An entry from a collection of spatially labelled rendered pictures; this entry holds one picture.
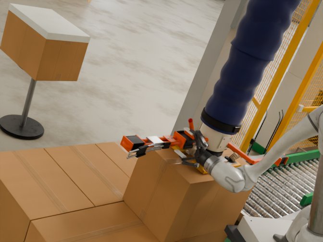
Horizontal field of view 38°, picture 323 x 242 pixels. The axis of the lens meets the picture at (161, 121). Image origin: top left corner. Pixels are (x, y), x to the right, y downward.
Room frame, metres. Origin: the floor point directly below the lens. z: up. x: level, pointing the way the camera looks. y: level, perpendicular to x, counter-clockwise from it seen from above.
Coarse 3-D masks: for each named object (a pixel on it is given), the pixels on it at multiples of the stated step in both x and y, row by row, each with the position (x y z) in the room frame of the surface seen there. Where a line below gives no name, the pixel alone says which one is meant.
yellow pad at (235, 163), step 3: (225, 156) 2.40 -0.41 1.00; (228, 156) 2.49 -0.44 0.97; (228, 159) 2.39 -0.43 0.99; (192, 162) 2.24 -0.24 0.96; (195, 162) 2.24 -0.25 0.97; (228, 162) 2.39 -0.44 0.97; (231, 162) 2.41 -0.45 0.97; (234, 162) 2.42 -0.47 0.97; (237, 162) 2.45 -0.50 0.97; (234, 165) 2.40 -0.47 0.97; (237, 165) 2.42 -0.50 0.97; (240, 165) 2.44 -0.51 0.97; (198, 168) 2.21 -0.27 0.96; (201, 168) 2.20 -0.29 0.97; (201, 171) 2.19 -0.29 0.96; (204, 171) 2.19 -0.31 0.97
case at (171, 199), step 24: (144, 168) 2.27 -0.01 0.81; (168, 168) 2.16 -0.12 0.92; (192, 168) 2.22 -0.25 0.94; (144, 192) 2.22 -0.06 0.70; (168, 192) 2.12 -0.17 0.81; (192, 192) 2.08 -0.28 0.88; (216, 192) 2.23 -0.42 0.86; (240, 192) 2.40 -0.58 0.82; (144, 216) 2.18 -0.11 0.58; (168, 216) 2.07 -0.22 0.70; (192, 216) 2.15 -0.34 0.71; (216, 216) 2.31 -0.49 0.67; (168, 240) 2.07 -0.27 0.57
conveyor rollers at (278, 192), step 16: (272, 176) 3.42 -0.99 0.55; (288, 176) 3.61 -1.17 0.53; (304, 176) 3.72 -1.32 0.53; (256, 192) 3.07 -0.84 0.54; (272, 192) 3.18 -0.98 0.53; (288, 192) 3.29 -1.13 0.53; (304, 192) 3.40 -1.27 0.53; (256, 208) 2.84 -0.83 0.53; (272, 208) 2.90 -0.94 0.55; (288, 208) 3.00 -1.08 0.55
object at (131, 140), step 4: (124, 136) 1.93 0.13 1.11; (128, 136) 1.95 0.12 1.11; (132, 136) 1.96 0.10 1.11; (136, 136) 1.98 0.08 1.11; (124, 140) 1.92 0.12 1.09; (128, 140) 1.91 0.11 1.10; (132, 140) 1.92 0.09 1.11; (136, 140) 1.94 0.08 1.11; (140, 140) 1.96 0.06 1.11; (120, 144) 1.94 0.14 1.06; (132, 144) 1.89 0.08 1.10; (136, 144) 1.91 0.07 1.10; (140, 144) 1.93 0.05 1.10; (144, 144) 1.95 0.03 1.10; (124, 148) 1.91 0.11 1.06; (132, 148) 1.90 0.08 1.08; (136, 148) 1.92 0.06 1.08; (132, 152) 1.91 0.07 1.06
